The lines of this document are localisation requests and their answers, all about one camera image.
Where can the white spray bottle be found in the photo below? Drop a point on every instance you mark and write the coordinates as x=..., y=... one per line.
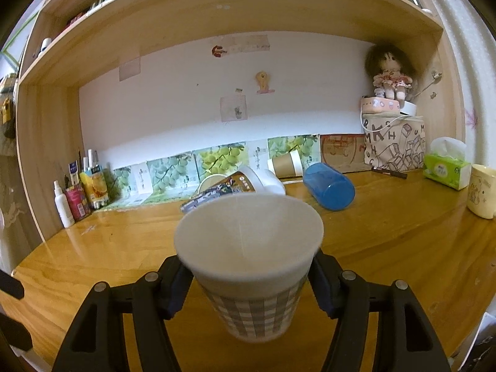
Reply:
x=64, y=207

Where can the rag doll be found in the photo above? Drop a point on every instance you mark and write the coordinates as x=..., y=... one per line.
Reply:
x=390, y=71

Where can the wooden shelf unit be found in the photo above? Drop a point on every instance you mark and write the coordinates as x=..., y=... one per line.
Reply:
x=240, y=11

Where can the blue plastic cup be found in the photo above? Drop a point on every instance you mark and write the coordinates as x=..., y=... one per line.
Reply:
x=328, y=186

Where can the blue label bottle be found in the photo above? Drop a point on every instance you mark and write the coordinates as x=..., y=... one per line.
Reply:
x=73, y=174

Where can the green tissue box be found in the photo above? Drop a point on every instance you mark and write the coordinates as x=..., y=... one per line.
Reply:
x=445, y=168

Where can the brown sleeved paper cup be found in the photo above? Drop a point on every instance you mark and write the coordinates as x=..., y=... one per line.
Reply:
x=286, y=164

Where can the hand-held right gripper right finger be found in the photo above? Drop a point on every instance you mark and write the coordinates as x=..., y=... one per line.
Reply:
x=324, y=293

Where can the grape print box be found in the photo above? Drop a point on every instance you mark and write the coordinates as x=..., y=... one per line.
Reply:
x=174, y=170

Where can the patterned paper gift bag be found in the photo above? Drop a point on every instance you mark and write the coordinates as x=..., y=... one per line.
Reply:
x=393, y=143

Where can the red snack packet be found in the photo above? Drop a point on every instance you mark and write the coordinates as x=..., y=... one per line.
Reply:
x=78, y=201

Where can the pink round box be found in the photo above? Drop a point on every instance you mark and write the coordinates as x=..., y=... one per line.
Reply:
x=379, y=105

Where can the cream ceramic mug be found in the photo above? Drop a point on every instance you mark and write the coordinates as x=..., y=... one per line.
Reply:
x=480, y=192

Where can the dark pen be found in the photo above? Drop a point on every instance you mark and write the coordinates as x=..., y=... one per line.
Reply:
x=389, y=172

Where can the yellow juice carton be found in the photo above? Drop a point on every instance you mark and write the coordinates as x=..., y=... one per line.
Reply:
x=94, y=186

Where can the brown cardboard box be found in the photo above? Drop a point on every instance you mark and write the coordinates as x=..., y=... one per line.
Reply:
x=341, y=152

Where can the checkered paper cup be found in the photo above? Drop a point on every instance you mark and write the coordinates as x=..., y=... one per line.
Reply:
x=248, y=240

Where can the dark printed packet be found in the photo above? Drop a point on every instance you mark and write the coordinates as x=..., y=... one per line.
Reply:
x=205, y=198

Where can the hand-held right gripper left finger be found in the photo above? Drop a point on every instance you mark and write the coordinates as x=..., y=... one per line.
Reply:
x=176, y=293

